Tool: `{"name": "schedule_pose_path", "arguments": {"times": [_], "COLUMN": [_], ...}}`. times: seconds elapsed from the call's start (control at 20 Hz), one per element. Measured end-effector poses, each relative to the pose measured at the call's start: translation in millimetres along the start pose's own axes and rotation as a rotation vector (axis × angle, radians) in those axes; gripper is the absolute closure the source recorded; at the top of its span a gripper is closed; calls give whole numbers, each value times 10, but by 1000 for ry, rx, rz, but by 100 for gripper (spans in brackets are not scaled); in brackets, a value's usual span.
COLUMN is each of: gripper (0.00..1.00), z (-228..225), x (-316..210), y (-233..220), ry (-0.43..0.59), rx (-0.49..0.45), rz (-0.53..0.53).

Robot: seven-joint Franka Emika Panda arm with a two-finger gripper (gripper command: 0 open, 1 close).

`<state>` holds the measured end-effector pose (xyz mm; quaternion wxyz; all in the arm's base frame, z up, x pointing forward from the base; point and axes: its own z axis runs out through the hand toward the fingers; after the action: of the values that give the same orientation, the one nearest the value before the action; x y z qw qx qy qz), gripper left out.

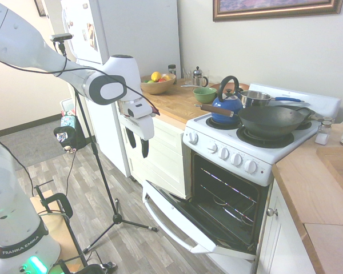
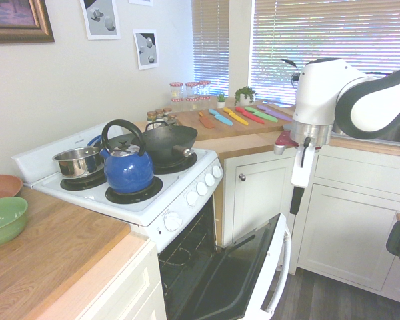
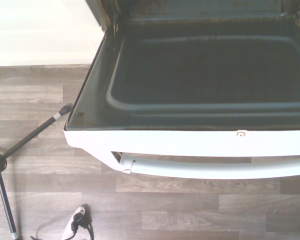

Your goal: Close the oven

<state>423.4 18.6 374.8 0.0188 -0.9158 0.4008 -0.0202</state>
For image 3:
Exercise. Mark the white oven door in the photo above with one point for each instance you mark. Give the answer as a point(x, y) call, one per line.
point(210, 82)

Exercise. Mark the white oven body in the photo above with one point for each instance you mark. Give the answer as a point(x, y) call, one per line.
point(190, 8)

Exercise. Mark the black camera tripod stand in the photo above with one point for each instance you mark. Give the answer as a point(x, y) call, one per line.
point(22, 140)

